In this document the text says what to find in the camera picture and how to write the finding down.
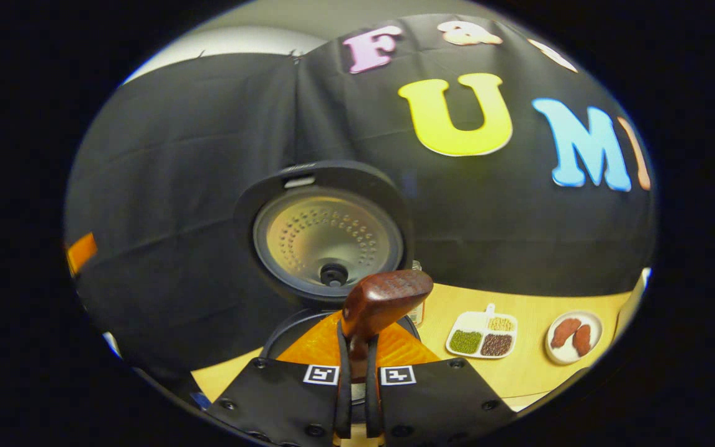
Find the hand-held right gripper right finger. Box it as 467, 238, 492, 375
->
364, 320, 516, 445

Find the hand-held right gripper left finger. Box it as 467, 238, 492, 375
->
205, 310, 353, 447

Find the dark wooden spoon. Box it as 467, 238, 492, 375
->
340, 269, 434, 379

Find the black rice cooker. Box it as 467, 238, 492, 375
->
233, 160, 423, 373

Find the white utensil holder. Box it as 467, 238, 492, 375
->
615, 267, 651, 339

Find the small glass bottle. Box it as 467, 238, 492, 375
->
410, 261, 426, 328

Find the green beans heap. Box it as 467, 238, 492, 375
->
449, 330, 482, 354

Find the white divided grain tray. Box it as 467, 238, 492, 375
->
445, 303, 518, 359

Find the dark red grains heap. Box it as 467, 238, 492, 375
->
482, 334, 513, 356

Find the black backdrop cloth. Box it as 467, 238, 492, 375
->
65, 14, 656, 386

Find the small white plate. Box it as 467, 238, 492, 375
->
545, 310, 603, 366

